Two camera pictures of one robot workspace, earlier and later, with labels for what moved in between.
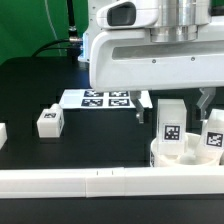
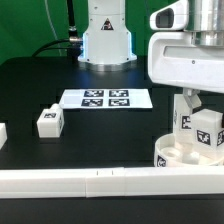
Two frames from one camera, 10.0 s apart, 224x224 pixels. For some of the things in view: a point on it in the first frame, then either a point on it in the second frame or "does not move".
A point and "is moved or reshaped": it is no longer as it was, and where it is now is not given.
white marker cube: (171, 127) is moved or reshaped
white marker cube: (51, 122) does not move
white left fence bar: (3, 135) does not move
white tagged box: (212, 143) is moved or reshaped
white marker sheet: (85, 99) does not move
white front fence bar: (113, 182) does not move
